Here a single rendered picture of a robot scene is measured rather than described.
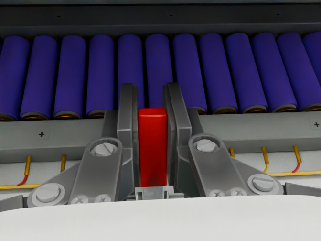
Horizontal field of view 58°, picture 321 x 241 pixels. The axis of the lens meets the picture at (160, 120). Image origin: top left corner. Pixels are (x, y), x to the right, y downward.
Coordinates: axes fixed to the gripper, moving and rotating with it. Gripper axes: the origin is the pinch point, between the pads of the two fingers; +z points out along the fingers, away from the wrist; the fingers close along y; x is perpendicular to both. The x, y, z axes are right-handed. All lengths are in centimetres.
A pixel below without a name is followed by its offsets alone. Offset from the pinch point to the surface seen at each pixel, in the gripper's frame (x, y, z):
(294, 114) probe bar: -2.1, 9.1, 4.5
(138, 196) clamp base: -4.2, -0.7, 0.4
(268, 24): 1.6, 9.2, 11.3
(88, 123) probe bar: -2.2, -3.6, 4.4
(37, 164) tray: -5.0, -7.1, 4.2
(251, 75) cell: -0.8, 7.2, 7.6
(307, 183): -5.5, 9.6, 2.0
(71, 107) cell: -1.9, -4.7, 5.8
